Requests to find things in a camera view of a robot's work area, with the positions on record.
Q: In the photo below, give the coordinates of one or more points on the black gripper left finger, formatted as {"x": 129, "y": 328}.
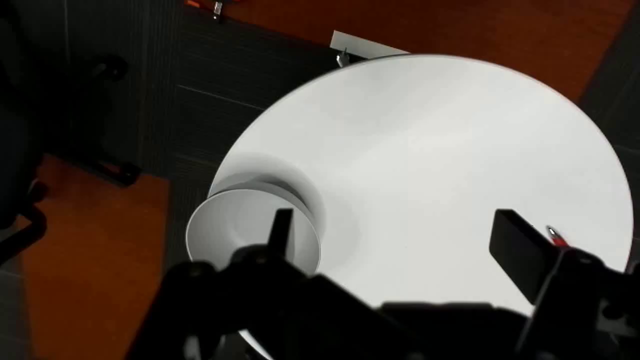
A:
{"x": 291, "y": 315}

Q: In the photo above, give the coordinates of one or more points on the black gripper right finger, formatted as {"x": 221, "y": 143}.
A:
{"x": 580, "y": 308}

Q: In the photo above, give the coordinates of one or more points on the red pen with silver tip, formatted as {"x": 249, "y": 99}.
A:
{"x": 556, "y": 237}

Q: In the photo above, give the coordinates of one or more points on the white bowl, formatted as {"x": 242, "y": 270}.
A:
{"x": 242, "y": 217}

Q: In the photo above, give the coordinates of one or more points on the round white table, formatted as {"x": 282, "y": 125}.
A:
{"x": 404, "y": 161}

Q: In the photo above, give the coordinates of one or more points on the grey metal bracket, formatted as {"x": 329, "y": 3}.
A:
{"x": 351, "y": 49}

